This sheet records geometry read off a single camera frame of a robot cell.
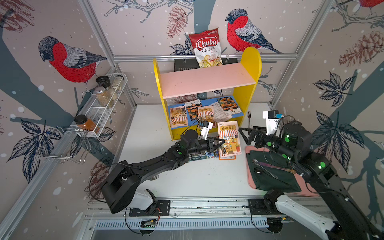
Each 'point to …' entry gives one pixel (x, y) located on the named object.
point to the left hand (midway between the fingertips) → (227, 141)
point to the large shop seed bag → (178, 116)
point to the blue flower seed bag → (214, 154)
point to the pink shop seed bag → (206, 113)
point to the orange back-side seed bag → (222, 159)
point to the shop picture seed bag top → (229, 132)
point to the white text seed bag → (220, 115)
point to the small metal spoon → (258, 164)
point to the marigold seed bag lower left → (192, 108)
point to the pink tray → (269, 171)
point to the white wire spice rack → (93, 115)
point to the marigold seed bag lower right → (228, 105)
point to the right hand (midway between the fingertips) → (245, 127)
